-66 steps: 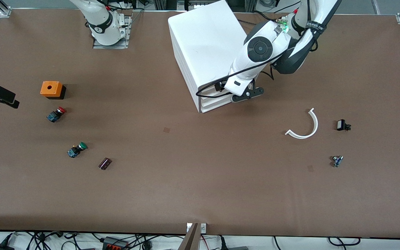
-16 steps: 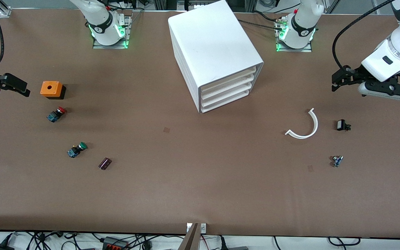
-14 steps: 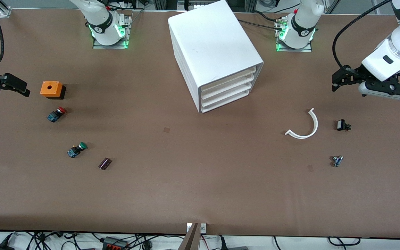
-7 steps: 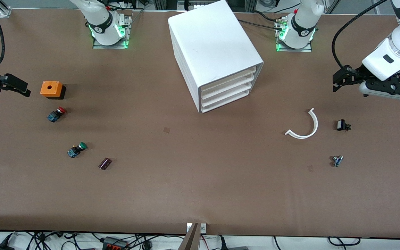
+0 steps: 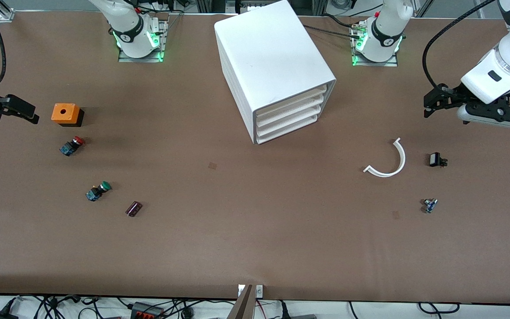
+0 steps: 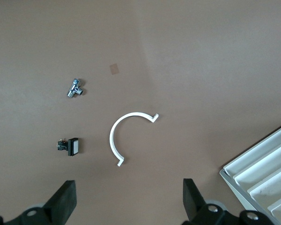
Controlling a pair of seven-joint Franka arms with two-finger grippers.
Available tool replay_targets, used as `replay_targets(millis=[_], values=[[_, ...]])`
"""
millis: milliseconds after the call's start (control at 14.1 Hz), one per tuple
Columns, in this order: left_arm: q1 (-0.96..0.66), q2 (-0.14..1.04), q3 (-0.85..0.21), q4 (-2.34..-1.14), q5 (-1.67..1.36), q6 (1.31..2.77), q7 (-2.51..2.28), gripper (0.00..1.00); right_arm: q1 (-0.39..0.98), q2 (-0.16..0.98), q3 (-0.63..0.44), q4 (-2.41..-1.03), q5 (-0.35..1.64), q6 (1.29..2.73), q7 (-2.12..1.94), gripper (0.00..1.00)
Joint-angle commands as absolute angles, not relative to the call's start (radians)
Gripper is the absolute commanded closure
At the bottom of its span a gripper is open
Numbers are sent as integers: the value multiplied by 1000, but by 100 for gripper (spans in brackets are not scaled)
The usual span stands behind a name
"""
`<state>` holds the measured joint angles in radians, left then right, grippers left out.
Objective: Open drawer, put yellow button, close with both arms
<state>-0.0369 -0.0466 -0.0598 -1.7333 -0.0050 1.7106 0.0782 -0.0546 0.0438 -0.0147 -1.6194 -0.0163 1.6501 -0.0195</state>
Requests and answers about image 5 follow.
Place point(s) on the red push button switch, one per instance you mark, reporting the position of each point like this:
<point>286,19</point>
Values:
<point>71,146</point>

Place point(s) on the white drawer cabinet shell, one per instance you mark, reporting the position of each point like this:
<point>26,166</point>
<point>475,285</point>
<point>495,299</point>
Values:
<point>268,48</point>

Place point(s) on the small black switch component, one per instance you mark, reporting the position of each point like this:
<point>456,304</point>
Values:
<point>435,159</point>

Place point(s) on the brown camera mount post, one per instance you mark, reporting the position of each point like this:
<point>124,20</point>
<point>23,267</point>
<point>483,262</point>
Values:
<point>241,308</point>

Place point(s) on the small blue electronic component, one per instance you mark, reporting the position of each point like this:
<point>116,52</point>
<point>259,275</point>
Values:
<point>430,206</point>

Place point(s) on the green push button switch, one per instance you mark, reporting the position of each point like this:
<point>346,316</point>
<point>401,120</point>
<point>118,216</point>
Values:
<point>95,192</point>

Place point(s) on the orange button enclosure box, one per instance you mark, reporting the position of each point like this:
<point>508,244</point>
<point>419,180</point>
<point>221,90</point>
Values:
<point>58,116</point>

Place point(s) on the black power strip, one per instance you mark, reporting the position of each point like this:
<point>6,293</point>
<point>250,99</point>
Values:
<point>146,311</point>

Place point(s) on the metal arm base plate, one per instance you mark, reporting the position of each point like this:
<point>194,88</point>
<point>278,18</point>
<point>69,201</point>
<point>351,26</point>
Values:
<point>140,59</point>
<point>374,64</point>

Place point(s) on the dark red cylindrical capacitor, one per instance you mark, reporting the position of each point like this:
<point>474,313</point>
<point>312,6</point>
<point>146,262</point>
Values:
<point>133,209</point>

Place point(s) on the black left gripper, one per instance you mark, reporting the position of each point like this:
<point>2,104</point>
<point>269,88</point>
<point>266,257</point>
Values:
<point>453,95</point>

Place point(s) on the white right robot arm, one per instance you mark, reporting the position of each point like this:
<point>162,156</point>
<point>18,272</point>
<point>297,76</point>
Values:
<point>126,31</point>

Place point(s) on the white curved plastic strip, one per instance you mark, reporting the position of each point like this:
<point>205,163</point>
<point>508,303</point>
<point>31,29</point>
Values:
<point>403,156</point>

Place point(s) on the clear corner bracket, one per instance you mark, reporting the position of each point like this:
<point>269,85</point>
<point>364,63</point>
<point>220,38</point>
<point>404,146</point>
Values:
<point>6,16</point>

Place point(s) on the black power adapter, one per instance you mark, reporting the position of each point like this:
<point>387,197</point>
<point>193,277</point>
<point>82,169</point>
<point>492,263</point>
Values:
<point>0,315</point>

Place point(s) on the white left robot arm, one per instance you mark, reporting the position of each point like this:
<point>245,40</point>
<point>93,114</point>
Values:
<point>385,31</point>

